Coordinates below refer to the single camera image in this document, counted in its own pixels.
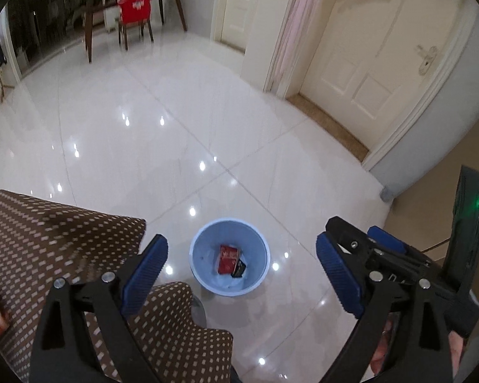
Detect red paper bag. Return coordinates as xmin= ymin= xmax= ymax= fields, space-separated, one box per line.
xmin=218 ymin=245 xmax=240 ymax=275

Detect light blue trash bin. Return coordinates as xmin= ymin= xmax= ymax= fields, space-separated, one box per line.
xmin=189 ymin=218 xmax=271 ymax=297

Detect person's right hand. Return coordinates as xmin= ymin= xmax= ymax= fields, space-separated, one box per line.
xmin=369 ymin=314 xmax=468 ymax=375

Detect brown dotted tablecloth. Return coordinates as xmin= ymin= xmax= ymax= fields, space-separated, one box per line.
xmin=0 ymin=189 xmax=239 ymax=382

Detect cream panel door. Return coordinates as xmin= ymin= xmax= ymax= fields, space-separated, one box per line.
xmin=300 ymin=0 xmax=463 ymax=149

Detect pink hanging curtain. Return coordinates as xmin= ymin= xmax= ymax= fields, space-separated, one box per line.
xmin=266 ymin=0 xmax=320 ymax=93

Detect red covered wooden chair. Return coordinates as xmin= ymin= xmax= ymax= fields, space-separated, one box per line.
xmin=118 ymin=0 xmax=154 ymax=50

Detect dark wooden dining table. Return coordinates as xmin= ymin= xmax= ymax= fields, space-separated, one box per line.
xmin=85 ymin=0 xmax=187 ymax=63

